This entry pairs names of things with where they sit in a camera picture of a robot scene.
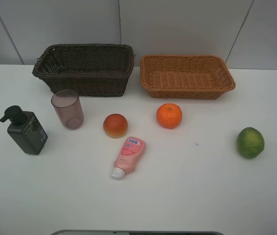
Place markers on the pink lotion bottle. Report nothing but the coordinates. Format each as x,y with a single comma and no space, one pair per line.
130,154

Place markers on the translucent purple plastic cup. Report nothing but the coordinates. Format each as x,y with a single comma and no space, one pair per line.
68,108

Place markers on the dark brown wicker basket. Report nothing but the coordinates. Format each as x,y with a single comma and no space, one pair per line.
98,70

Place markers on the dark green pump bottle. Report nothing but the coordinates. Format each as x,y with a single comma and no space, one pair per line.
25,129

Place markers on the orange mandarin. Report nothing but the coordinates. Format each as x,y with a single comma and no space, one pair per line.
169,115

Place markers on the green lime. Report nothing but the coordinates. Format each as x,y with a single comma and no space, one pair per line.
250,143

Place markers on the red orange round fruit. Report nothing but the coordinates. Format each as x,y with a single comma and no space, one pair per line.
115,126

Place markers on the light brown wicker basket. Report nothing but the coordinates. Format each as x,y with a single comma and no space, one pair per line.
185,76

